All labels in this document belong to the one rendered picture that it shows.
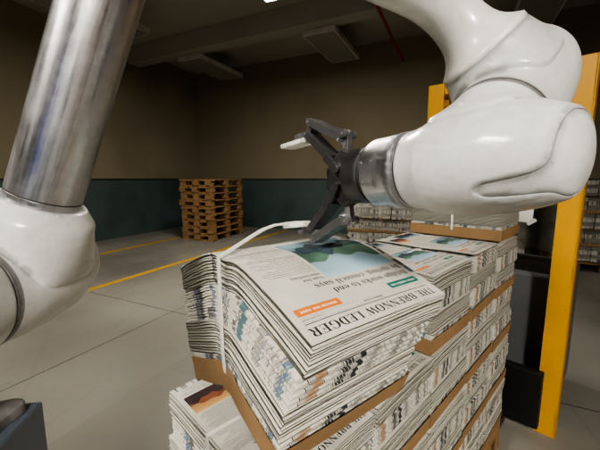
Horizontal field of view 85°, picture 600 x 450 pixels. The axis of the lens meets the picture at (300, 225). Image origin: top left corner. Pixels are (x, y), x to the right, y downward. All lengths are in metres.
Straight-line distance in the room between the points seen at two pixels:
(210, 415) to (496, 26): 0.79
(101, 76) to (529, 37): 0.53
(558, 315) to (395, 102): 6.25
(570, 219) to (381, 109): 6.15
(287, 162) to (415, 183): 8.11
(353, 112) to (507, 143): 7.63
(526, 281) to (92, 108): 2.09
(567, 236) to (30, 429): 1.97
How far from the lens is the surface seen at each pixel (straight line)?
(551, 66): 0.45
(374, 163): 0.39
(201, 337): 0.67
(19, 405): 0.62
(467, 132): 0.33
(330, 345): 0.40
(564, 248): 2.00
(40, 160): 0.58
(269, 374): 0.47
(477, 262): 1.22
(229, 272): 0.52
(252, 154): 8.98
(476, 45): 0.45
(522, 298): 2.23
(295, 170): 8.31
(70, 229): 0.59
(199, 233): 7.30
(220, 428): 0.77
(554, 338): 2.12
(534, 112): 0.33
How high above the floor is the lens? 1.31
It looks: 8 degrees down
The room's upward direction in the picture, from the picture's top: straight up
